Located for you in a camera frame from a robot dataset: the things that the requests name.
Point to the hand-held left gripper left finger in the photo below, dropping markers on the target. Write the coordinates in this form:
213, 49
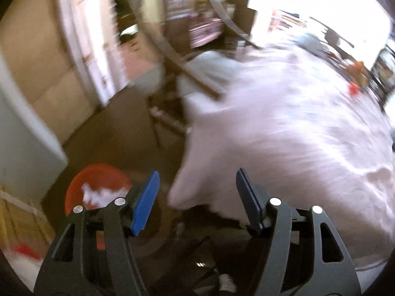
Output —
145, 203

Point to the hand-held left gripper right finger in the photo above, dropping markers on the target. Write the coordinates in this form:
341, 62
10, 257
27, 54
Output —
248, 200

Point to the orange bucket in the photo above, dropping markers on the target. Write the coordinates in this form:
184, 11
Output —
92, 175

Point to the white crumpled paper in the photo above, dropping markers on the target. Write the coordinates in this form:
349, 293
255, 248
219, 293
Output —
98, 195

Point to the pink floral tablecloth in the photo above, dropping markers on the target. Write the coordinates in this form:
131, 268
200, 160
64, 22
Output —
293, 145

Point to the wooden armchair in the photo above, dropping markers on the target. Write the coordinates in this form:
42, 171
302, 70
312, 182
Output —
185, 71

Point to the pale ceramic lidded jar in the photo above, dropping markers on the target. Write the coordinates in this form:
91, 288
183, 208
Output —
310, 41

